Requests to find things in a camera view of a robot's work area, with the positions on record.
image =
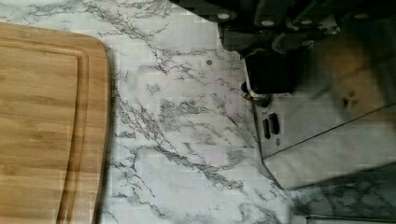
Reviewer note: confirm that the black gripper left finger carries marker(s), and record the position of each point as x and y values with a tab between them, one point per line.
278	25

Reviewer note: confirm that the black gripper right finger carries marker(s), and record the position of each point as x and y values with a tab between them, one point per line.
272	72

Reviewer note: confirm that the silver two-slot toaster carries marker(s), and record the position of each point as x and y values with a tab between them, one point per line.
341	118

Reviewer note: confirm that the bamboo cutting board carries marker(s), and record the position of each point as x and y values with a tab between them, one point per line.
55	116

